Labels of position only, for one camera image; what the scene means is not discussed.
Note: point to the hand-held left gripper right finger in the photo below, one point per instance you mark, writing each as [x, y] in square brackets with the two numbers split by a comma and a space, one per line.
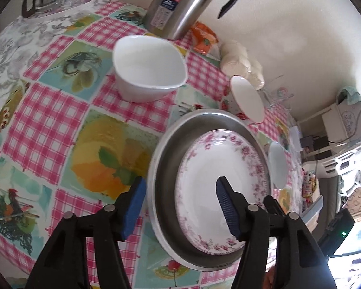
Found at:
[227, 207]

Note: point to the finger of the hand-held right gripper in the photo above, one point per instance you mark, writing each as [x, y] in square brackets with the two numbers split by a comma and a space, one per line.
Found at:
[272, 204]

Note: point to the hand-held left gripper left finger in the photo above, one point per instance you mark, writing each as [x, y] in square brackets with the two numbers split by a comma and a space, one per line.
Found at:
[135, 204]

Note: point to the round floral rim plate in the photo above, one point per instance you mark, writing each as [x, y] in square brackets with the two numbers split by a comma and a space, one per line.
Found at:
[198, 186]

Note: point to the stainless steel basin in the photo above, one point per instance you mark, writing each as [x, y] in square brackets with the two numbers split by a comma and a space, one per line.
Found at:
[168, 186]

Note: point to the strawberry print bowl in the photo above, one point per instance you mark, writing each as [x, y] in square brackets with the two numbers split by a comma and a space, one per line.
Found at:
[246, 96]

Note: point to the plain white bowl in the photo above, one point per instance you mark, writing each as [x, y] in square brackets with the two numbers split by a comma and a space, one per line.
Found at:
[147, 63]

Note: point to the light blue bowl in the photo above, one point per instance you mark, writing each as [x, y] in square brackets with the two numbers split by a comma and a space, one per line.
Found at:
[276, 165]

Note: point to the colourful wrapped snack packet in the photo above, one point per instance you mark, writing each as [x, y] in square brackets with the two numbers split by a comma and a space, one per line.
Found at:
[308, 183]

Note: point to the white power strip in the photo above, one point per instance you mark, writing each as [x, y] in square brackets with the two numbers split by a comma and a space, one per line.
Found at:
[295, 138]

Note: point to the black charger plug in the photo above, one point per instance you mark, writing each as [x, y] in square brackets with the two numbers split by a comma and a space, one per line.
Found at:
[307, 142]

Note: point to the white cutout chair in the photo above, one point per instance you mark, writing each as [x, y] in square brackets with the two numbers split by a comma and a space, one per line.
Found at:
[343, 159]

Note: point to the clear glass mug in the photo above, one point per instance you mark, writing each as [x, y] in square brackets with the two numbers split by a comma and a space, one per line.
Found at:
[278, 96]

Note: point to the pink checked plastic tablecloth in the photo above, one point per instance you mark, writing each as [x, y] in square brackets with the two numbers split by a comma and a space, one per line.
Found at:
[48, 120]

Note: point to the bag of steamed buns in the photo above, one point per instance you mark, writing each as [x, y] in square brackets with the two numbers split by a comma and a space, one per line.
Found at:
[233, 57]

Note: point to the orange snack packet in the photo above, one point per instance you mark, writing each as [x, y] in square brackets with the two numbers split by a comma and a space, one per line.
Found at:
[203, 36]

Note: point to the grey floral tablecloth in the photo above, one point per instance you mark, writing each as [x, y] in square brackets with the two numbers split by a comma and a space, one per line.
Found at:
[6, 54]

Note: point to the stainless steel thermos jug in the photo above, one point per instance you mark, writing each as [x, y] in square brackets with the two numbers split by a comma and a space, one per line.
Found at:
[180, 6]

